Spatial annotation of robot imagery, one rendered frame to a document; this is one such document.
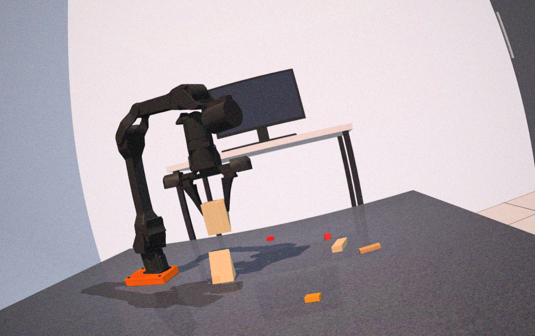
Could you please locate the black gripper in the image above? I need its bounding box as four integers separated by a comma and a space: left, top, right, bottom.
162, 136, 253, 216

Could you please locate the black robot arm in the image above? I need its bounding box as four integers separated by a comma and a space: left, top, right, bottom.
115, 84, 243, 274

